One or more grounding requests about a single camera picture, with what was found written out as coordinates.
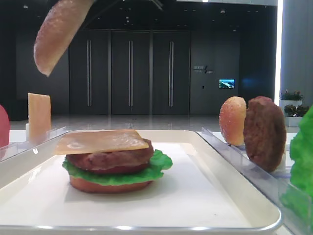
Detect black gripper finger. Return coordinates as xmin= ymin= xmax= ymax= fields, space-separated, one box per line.
xmin=82 ymin=0 xmax=163 ymax=29

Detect sesame bun slice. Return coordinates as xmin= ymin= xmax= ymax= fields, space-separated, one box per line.
xmin=219 ymin=96 xmax=246 ymax=146
xmin=34 ymin=0 xmax=94 ymax=77

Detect upright orange cheese slice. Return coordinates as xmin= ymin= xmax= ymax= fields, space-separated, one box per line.
xmin=28 ymin=93 xmax=51 ymax=142

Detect orange cheese slice on burger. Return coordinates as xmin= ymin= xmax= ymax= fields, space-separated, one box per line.
xmin=54 ymin=130 xmax=149 ymax=155

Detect brown meat patty in burger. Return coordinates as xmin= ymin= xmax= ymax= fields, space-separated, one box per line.
xmin=66 ymin=139 xmax=154 ymax=171

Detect upright red tomato slice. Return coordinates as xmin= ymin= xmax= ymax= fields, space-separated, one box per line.
xmin=0 ymin=106 xmax=10 ymax=147

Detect green lettuce leaf in burger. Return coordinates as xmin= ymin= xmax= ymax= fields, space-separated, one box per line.
xmin=62 ymin=149 xmax=173 ymax=186

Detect upright brown meat patty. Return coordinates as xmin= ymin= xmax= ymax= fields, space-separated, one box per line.
xmin=243 ymin=96 xmax=287 ymax=172

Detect upright green lettuce leaf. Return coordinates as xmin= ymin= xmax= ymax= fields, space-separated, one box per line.
xmin=281 ymin=108 xmax=313 ymax=223

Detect left dark double door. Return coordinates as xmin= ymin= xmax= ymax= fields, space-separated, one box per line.
xmin=69 ymin=30 xmax=108 ymax=115

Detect dark double door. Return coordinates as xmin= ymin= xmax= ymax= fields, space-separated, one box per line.
xmin=69 ymin=30 xmax=108 ymax=115
xmin=153 ymin=32 xmax=191 ymax=115
xmin=112 ymin=31 xmax=150 ymax=115

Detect middle dark double door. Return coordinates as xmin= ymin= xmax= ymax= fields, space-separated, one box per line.
xmin=112 ymin=31 xmax=150 ymax=115

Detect right dark double door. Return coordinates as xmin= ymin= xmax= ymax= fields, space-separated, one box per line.
xmin=153 ymin=32 xmax=191 ymax=115

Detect clear acrylic left rack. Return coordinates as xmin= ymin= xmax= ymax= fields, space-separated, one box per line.
xmin=0 ymin=127 xmax=68 ymax=162

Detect clear acrylic rack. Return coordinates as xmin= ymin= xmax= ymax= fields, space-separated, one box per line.
xmin=201 ymin=128 xmax=313 ymax=235
xmin=0 ymin=127 xmax=68 ymax=162

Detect bottom bun slice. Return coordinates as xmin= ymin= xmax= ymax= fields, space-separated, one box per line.
xmin=69 ymin=176 xmax=151 ymax=193

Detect upper white flower planter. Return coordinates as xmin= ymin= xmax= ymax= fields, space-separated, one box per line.
xmin=279 ymin=90 xmax=303 ymax=112

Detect white flower planter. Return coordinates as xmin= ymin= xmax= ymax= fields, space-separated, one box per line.
xmin=279 ymin=90 xmax=303 ymax=112
xmin=284 ymin=105 xmax=309 ymax=127

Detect white rectangular tray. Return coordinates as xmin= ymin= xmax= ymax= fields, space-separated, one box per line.
xmin=0 ymin=130 xmax=282 ymax=235

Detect lower white flower planter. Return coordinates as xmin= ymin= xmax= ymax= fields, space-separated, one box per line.
xmin=284 ymin=105 xmax=309 ymax=127

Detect clear acrylic right rack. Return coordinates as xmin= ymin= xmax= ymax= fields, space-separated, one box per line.
xmin=201 ymin=128 xmax=313 ymax=235

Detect small wall screen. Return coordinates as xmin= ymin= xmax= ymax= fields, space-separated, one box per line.
xmin=219 ymin=79 xmax=235 ymax=89

